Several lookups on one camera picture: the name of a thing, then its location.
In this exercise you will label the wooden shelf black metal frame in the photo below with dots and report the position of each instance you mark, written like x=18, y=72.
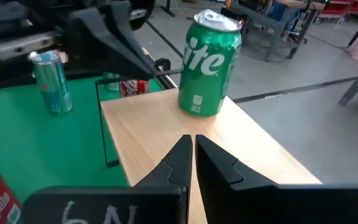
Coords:
x=154, y=130

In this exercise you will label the person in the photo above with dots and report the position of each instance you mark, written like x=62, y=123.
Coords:
x=278, y=12

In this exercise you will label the black stand foot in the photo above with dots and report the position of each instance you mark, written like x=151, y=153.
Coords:
x=168, y=7

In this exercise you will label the grey metal table leg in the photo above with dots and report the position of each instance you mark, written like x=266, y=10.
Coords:
x=357, y=82

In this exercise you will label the green Sprite can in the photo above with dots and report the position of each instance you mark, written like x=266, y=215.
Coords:
x=207, y=81

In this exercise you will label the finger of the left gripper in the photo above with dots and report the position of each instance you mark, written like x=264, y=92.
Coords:
x=98, y=46
x=123, y=25

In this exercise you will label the green table mat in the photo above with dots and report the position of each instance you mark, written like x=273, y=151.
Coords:
x=42, y=149

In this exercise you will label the red storage bin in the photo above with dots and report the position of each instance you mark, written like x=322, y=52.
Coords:
x=353, y=7

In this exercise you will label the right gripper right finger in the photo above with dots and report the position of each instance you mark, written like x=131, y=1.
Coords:
x=222, y=186

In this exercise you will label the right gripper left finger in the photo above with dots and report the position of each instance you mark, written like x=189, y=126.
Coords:
x=172, y=174

